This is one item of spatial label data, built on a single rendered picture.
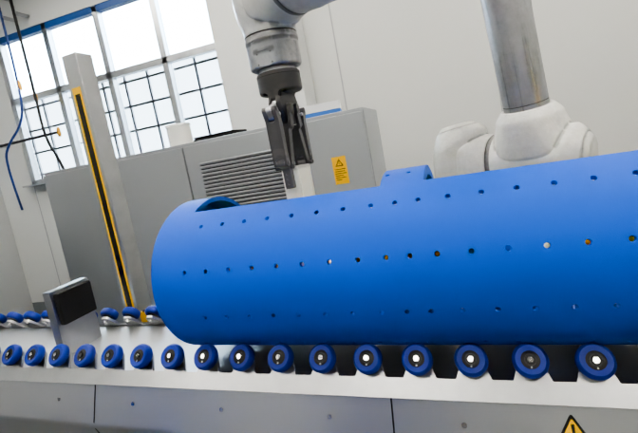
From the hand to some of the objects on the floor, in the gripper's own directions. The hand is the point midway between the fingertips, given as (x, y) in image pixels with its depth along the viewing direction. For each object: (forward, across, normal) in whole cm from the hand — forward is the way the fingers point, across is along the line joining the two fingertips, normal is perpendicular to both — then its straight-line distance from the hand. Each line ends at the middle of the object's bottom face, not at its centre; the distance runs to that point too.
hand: (299, 187), depth 73 cm
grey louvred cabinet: (+123, -159, -128) cm, 238 cm away
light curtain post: (+123, -33, -80) cm, 150 cm away
